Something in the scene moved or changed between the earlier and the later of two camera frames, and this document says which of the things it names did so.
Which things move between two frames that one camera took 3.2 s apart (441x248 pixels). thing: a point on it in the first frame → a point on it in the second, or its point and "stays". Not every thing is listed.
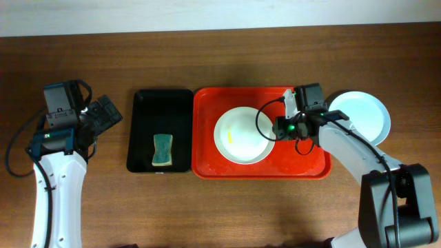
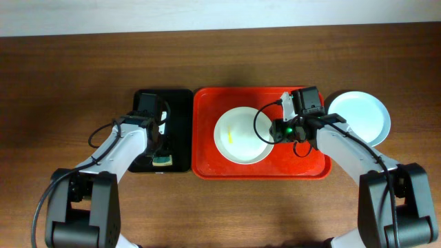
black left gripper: x=105 y=120 → x=163 y=151
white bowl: x=237 y=136 stays
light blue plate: x=366 y=113 stays
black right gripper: x=280 y=132 stays
